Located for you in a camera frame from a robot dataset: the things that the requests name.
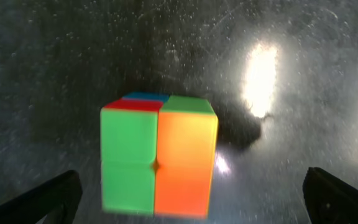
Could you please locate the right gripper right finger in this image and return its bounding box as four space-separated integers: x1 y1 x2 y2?
302 167 358 224

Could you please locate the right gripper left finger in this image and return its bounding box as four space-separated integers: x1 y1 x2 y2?
0 169 83 224

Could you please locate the many-coloured puzzle cube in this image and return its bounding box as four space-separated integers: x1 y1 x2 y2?
99 91 219 219

